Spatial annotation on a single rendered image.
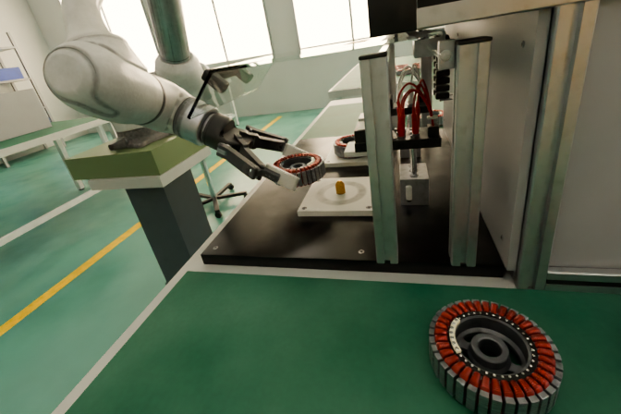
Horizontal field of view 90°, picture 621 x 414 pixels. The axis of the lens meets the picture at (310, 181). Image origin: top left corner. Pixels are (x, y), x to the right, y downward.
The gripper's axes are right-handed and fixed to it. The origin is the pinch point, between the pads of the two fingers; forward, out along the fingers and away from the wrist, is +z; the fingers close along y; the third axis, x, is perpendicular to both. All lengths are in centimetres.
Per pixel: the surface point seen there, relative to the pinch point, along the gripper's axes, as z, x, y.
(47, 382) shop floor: -61, 133, -9
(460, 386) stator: 25.2, -7.5, -37.5
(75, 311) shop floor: -83, 146, 24
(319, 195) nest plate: 6.5, 3.1, -1.0
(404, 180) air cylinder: 19.4, -9.0, -3.6
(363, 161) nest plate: 13.0, -0.7, 16.9
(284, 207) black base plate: 0.9, 7.7, -3.8
